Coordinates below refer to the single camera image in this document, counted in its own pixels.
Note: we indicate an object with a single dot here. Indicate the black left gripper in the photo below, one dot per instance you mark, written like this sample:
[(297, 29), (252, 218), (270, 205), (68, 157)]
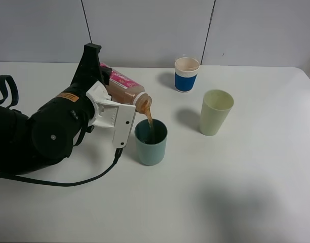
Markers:
[(88, 72)]

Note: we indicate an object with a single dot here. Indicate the clear plastic drink bottle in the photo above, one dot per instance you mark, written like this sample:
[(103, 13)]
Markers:
[(126, 91)]

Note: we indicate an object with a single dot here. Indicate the teal plastic cup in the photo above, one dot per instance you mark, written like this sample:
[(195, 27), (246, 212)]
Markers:
[(151, 143)]

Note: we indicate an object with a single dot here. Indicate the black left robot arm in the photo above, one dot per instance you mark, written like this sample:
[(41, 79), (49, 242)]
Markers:
[(32, 143)]

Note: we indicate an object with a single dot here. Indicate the blue sleeved glass cup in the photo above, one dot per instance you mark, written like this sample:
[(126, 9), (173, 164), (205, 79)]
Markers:
[(186, 71)]

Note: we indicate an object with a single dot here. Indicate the pale green plastic cup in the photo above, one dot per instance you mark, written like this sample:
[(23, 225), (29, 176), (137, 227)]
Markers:
[(215, 108)]

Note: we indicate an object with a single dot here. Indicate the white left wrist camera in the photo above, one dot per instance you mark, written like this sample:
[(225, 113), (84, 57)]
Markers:
[(110, 114)]

